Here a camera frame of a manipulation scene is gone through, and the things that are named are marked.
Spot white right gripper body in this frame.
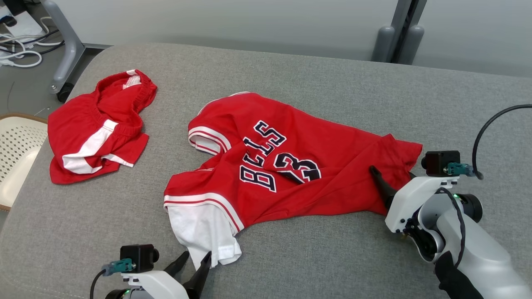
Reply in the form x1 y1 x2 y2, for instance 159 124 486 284
384 176 460 234

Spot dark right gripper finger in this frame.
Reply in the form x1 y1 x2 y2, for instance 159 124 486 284
369 165 399 211

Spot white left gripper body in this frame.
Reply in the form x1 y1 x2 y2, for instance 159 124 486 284
122 270 196 299

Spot teal left camera connector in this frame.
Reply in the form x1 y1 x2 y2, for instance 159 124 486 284
102 258 135 277

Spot black left camera cable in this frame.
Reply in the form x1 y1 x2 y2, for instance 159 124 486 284
89 269 107 299

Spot black caster wheel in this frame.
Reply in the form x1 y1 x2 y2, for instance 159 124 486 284
57 83 74 103

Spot grey partition post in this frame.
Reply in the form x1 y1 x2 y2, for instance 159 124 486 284
391 0 429 65

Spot black right camera cable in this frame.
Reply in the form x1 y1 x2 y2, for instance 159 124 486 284
472 104 532 180

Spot black camera cable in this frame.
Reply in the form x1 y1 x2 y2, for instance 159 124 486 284
89 269 107 299
472 104 532 180

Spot grey metal desk leg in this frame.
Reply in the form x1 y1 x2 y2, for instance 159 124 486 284
41 0 111 94

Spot grey rounded post cap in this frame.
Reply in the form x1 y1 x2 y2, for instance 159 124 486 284
397 25 425 66
371 26 395 63

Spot red basketball jersey white sleeves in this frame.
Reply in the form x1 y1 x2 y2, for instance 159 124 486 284
163 91 423 270

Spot teal right camera connector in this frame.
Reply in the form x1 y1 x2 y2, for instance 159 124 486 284
443 163 474 177

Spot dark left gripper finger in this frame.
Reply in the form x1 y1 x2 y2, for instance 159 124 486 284
164 250 190 278
183 251 212 299

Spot white power strip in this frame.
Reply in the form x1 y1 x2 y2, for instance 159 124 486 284
6 10 44 38

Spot black floor cable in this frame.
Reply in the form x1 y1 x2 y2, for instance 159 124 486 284
23 29 65 54

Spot black power adapter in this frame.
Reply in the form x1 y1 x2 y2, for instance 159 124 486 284
2 0 25 15

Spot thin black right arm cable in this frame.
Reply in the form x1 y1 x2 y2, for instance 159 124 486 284
434 187 466 268

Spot red shorts white stripe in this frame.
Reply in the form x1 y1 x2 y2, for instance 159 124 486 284
48 69 158 184

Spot teal camera connector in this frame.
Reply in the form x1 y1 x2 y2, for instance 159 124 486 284
102 258 135 277
443 163 474 177

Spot cream perforated laundry basket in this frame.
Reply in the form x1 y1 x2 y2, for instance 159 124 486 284
0 113 48 211

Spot white floor cable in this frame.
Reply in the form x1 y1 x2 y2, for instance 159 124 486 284
0 17 64 69

